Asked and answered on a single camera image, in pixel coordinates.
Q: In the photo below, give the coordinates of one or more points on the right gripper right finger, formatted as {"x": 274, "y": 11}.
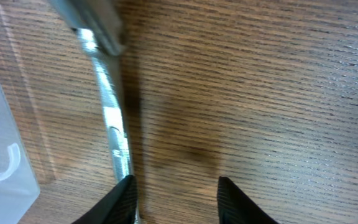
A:
{"x": 235, "y": 207}

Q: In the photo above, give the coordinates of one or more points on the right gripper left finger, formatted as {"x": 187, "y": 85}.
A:
{"x": 117, "y": 207}

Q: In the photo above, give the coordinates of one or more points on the silver socket wrench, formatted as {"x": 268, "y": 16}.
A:
{"x": 100, "y": 30}

